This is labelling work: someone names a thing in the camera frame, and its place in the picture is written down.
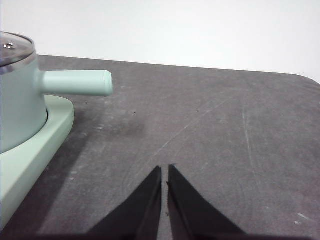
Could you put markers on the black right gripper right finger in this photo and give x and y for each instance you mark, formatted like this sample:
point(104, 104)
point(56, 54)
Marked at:
point(190, 212)

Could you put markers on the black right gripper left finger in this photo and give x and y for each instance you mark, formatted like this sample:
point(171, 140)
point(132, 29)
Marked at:
point(140, 212)

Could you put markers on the glass lid with green knob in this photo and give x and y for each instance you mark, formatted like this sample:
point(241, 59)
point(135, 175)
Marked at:
point(15, 50)

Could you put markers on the mint green steamer pot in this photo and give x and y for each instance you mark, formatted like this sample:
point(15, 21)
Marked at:
point(20, 105)

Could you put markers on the mint green breakfast machine base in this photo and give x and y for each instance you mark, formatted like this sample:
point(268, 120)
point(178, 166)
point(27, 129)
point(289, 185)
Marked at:
point(30, 162)

